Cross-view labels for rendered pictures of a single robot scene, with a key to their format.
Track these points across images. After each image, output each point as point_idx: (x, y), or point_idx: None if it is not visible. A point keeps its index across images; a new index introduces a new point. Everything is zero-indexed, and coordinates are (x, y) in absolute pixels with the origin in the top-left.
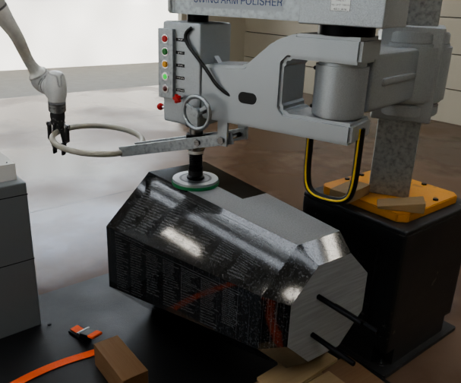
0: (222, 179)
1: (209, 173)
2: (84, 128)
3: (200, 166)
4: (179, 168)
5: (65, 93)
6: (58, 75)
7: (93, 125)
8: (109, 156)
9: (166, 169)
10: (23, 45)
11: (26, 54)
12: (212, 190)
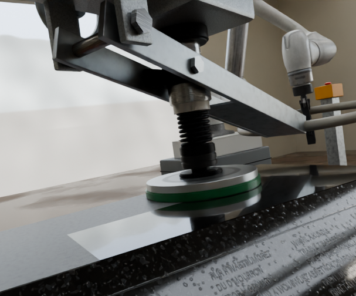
0: (241, 197)
1: (237, 174)
2: (351, 107)
3: (184, 144)
4: (302, 167)
5: (297, 56)
6: (287, 35)
7: None
8: (248, 134)
9: (287, 165)
10: (259, 10)
11: (273, 21)
12: (151, 203)
